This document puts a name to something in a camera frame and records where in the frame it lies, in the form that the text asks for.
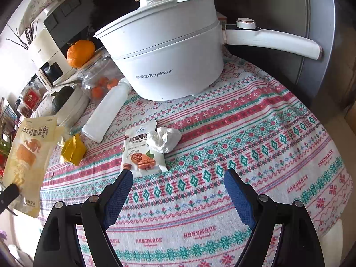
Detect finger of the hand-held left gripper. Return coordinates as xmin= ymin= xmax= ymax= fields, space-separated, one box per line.
xmin=0 ymin=184 xmax=20 ymax=212

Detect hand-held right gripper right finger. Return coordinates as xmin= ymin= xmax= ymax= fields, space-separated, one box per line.
xmin=225 ymin=169 xmax=326 ymax=267

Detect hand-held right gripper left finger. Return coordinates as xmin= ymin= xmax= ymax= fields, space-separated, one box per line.
xmin=33 ymin=169 xmax=133 ymax=267

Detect pale yellow bread bag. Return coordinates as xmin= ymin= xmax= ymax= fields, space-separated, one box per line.
xmin=3 ymin=116 xmax=66 ymax=219

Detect white pecan snack packet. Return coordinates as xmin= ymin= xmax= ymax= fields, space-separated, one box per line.
xmin=121 ymin=122 xmax=169 ymax=178

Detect white tissue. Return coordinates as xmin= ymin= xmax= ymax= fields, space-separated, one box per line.
xmin=149 ymin=126 xmax=182 ymax=154

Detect green leafy plant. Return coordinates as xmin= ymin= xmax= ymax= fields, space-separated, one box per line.
xmin=0 ymin=133 xmax=12 ymax=156

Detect yellow crumpled wrapper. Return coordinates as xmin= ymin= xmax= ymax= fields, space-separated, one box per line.
xmin=60 ymin=133 xmax=87 ymax=167

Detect patterned knit tablecloth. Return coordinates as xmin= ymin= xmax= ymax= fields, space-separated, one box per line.
xmin=39 ymin=46 xmax=354 ymax=267

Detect white plastic bottle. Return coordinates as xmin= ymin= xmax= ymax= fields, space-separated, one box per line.
xmin=81 ymin=77 xmax=131 ymax=143

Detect red label snack box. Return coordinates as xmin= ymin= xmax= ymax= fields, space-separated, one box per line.
xmin=21 ymin=86 xmax=42 ymax=117

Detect white ceramic bowl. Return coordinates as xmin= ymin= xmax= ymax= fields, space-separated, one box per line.
xmin=51 ymin=87 xmax=89 ymax=130

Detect dark green squash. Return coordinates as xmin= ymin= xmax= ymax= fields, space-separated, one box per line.
xmin=51 ymin=86 xmax=74 ymax=113

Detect clear glass jar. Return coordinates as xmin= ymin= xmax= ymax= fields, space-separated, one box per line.
xmin=74 ymin=49 xmax=123 ymax=103

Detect white air fryer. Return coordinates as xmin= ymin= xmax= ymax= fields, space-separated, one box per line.
xmin=28 ymin=29 xmax=77 ymax=88

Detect large orange mandarin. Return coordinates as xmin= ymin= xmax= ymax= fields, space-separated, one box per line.
xmin=67 ymin=40 xmax=96 ymax=69

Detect white electric cooking pot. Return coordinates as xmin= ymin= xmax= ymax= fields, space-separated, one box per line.
xmin=93 ymin=0 xmax=323 ymax=101

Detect dried branches in vase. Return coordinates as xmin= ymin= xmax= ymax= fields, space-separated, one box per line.
xmin=7 ymin=19 xmax=39 ymax=52

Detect small orange white box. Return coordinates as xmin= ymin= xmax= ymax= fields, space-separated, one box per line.
xmin=215 ymin=11 xmax=229 ymax=31

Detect black microwave oven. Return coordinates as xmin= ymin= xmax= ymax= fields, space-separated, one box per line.
xmin=43 ymin=0 xmax=140 ymax=59

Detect floral dust cover cloth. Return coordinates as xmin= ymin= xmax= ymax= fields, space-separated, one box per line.
xmin=18 ymin=0 xmax=92 ymax=34

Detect grey refrigerator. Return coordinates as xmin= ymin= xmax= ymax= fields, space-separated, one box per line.
xmin=217 ymin=0 xmax=348 ymax=109

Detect black wire rack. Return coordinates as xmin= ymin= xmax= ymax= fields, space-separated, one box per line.
xmin=0 ymin=97 xmax=25 ymax=173

